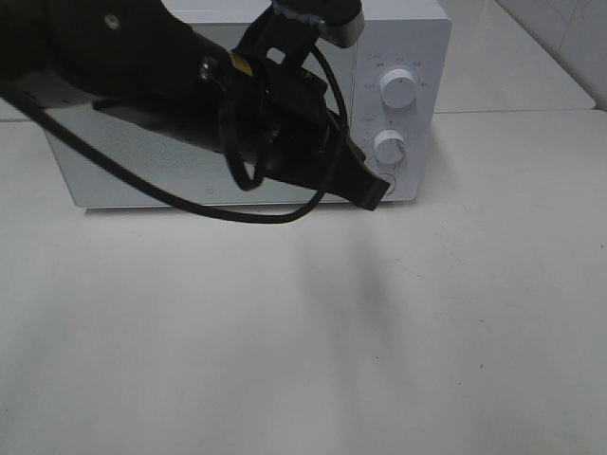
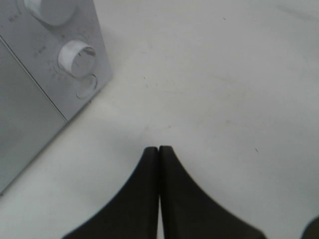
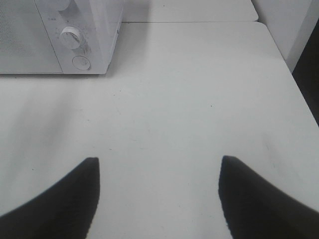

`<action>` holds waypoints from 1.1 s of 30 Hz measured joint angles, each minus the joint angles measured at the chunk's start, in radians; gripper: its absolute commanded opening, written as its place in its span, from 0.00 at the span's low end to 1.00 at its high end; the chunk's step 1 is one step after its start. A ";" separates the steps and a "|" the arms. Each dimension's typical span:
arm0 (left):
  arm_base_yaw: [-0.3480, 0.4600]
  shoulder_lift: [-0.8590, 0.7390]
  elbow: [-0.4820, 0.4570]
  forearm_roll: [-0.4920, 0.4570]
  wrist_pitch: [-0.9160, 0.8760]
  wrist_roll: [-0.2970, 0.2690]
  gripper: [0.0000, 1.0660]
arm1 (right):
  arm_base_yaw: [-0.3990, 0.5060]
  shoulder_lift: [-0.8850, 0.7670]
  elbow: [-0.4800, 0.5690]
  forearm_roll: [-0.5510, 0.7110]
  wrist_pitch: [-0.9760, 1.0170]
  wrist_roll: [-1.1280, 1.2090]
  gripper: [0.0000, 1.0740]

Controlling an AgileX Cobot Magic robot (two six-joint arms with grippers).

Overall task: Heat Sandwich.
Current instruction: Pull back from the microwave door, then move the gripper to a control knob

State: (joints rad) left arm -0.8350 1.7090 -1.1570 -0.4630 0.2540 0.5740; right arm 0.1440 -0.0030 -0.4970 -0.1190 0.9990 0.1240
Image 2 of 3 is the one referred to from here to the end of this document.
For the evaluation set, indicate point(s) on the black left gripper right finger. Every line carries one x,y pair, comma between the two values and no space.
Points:
188,212

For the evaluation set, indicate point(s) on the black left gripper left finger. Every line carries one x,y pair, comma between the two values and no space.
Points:
133,211

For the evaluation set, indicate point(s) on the round door release button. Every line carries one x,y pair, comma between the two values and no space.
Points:
86,86

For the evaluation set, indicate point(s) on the white microwave knob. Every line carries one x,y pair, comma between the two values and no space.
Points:
77,58
52,12

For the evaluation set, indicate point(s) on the white microwave door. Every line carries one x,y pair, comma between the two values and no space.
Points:
28,119

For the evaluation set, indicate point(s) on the white microwave oven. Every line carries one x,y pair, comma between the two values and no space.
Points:
53,61

